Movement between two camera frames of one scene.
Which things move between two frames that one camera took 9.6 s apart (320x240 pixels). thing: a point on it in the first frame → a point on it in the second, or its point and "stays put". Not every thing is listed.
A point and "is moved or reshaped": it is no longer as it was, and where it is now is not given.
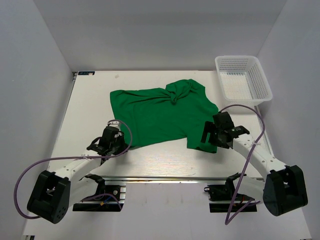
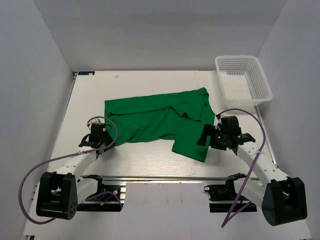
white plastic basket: (242, 79) stays put
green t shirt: (177, 110) is moved or reshaped
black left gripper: (120, 137) → (110, 141)
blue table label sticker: (87, 73) stays put
